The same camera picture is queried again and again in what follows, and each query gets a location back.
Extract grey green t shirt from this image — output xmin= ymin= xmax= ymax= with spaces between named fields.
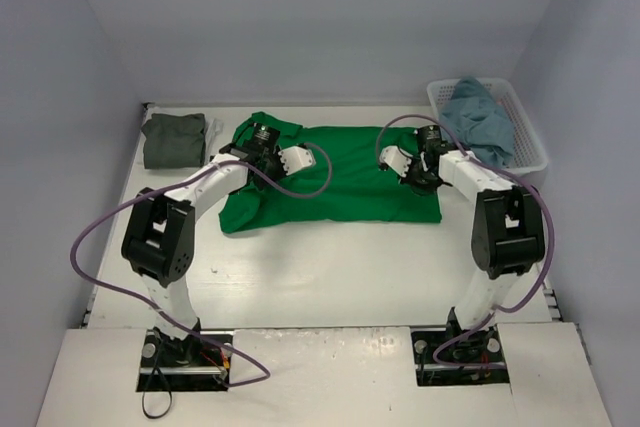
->
xmin=141 ymin=114 xmax=207 ymax=170

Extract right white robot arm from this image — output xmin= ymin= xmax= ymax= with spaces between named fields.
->
xmin=379 ymin=125 xmax=546 ymax=359

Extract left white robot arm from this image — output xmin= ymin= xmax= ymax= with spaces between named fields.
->
xmin=121 ymin=124 xmax=286 ymax=367

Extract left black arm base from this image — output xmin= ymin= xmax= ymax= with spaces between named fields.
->
xmin=136 ymin=330 xmax=233 ymax=393

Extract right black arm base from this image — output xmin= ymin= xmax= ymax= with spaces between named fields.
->
xmin=411 ymin=310 xmax=510 ymax=387

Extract blue t shirt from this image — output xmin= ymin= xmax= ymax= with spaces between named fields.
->
xmin=439 ymin=77 xmax=515 ymax=169

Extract white laundry basket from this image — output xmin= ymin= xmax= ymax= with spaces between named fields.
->
xmin=426 ymin=77 xmax=549 ymax=176

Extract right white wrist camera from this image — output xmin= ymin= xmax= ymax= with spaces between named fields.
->
xmin=378 ymin=145 xmax=414 ymax=178

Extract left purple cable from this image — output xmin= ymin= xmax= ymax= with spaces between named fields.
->
xmin=69 ymin=141 xmax=335 ymax=389

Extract purple cable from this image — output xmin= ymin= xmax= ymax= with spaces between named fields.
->
xmin=69 ymin=141 xmax=335 ymax=389
xmin=374 ymin=114 xmax=557 ymax=366

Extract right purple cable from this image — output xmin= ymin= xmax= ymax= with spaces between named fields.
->
xmin=374 ymin=114 xmax=557 ymax=366

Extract black thin looped cable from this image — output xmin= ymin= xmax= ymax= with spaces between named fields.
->
xmin=141 ymin=366 xmax=175 ymax=421

